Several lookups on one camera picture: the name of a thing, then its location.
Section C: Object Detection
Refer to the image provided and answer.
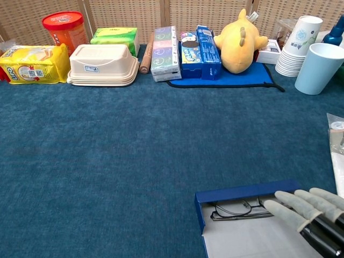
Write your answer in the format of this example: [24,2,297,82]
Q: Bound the wooden rolling pin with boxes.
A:
[139,32,155,75]

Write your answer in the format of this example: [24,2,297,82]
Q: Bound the small white box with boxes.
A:
[255,39,282,65]

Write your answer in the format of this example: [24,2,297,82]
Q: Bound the green tissue pack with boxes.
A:
[90,27,140,58]

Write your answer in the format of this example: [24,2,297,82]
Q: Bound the blue cookie box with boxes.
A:
[179,31,203,80]

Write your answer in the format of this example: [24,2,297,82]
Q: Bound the pastel tissue multipack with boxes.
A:
[150,25,182,82]

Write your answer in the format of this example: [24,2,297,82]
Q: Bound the tall blue carton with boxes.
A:
[196,25,223,81]

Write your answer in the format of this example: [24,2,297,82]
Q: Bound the yellow biscuit packet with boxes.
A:
[0,43,71,85]

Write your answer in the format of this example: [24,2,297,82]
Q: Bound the blue cardboard glasses case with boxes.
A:
[194,179,327,258]

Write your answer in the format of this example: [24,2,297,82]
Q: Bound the teal felt table cover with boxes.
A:
[0,44,344,258]

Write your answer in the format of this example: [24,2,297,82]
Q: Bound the yellow plush toy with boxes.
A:
[213,8,269,74]

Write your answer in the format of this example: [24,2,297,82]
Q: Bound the orange tub with red lid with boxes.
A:
[41,11,88,56]

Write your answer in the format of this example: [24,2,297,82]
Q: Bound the thin-framed eyeglasses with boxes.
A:
[210,197,275,221]

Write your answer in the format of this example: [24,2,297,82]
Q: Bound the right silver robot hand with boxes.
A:
[263,187,344,258]

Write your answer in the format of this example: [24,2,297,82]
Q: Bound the clear bag with canvas tote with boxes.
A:
[326,112,344,198]

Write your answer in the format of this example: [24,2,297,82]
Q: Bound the woven rattan folding screen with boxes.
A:
[0,0,344,52]

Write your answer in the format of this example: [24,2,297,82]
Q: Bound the blue cloth mat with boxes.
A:
[166,40,285,92]

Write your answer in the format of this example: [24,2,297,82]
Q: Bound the beige plastic lunch box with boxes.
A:
[66,44,140,87]

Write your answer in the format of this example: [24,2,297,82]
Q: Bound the light blue plastic mug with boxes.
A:
[294,42,344,96]

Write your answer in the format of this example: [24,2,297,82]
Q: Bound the stack of paper cups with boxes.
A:
[274,15,324,78]

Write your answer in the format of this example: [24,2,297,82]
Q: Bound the clear pack of brown snacks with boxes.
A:
[273,18,299,51]

